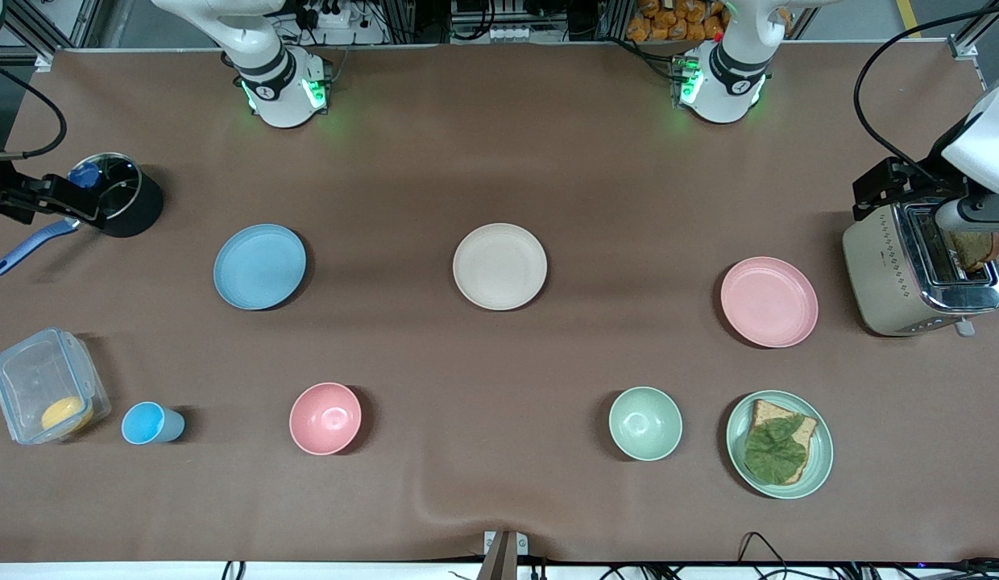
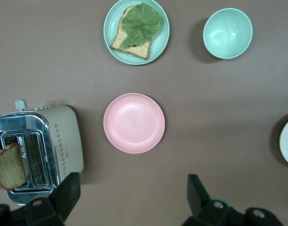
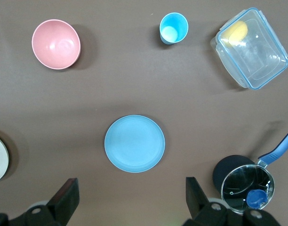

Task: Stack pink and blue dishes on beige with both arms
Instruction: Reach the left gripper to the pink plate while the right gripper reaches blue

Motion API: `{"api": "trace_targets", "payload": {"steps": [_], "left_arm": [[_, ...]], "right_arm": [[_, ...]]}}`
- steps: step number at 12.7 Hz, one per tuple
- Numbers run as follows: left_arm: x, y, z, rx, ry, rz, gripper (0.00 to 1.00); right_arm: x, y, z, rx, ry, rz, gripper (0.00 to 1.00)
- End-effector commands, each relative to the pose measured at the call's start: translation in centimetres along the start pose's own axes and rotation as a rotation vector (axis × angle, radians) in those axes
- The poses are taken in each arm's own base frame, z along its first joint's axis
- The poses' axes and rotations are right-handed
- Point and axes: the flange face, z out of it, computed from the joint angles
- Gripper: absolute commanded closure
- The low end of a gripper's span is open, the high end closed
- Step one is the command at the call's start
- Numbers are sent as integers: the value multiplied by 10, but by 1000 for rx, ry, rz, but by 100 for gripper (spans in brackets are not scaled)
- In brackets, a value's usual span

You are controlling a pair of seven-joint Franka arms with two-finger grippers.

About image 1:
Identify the yellow round food piece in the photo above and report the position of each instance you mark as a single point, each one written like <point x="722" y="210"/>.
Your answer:
<point x="63" y="415"/>

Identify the pink plate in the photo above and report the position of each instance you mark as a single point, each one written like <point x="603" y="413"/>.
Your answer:
<point x="769" y="302"/>

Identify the toast slice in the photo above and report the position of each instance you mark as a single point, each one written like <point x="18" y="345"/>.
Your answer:
<point x="769" y="412"/>

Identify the blue cup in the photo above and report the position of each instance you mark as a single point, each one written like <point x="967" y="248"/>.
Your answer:
<point x="149" y="424"/>

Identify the green lettuce leaf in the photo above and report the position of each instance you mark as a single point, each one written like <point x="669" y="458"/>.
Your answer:
<point x="773" y="455"/>

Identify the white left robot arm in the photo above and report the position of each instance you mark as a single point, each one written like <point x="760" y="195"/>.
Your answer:
<point x="729" y="80"/>

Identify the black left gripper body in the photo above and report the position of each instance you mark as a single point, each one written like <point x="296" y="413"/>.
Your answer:
<point x="917" y="182"/>

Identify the beige and chrome toaster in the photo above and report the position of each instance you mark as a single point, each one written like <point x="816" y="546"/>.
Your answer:
<point x="886" y="274"/>

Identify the pink bowl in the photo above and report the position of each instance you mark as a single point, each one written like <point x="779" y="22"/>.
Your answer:
<point x="325" y="419"/>

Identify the green plate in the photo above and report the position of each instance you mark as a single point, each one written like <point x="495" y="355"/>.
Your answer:
<point x="820" y="467"/>

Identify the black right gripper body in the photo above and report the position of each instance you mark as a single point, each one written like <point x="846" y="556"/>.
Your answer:
<point x="2" y="199"/>

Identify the green bowl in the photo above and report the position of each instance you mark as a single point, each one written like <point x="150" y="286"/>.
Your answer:
<point x="645" y="424"/>

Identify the aluminium frame profile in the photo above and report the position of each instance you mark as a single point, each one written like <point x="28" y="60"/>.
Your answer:
<point x="979" y="28"/>
<point x="56" y="20"/>

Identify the brown bread slice in toaster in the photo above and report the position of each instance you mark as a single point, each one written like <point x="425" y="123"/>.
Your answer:
<point x="971" y="251"/>

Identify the brown table cover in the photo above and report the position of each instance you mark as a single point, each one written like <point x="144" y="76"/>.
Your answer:
<point x="499" y="161"/>

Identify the metal camera stand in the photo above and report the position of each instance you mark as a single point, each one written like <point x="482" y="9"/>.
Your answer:
<point x="503" y="556"/>

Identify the white power strip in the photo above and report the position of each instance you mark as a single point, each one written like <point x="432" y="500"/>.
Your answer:
<point x="511" y="33"/>
<point x="334" y="16"/>

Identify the blue plate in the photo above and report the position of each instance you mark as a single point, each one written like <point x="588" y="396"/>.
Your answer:
<point x="259" y="267"/>

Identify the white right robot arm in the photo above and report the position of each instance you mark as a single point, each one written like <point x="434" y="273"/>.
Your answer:
<point x="278" y="89"/>

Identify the glass lid with blue knob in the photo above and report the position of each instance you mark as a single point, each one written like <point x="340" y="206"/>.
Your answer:
<point x="117" y="181"/>

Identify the clear plastic food container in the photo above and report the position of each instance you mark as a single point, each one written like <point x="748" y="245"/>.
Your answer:
<point x="32" y="374"/>

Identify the orange snack bags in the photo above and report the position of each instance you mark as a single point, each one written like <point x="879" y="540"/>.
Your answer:
<point x="677" y="20"/>

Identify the beige plate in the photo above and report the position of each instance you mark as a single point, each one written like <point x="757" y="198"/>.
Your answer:
<point x="499" y="267"/>

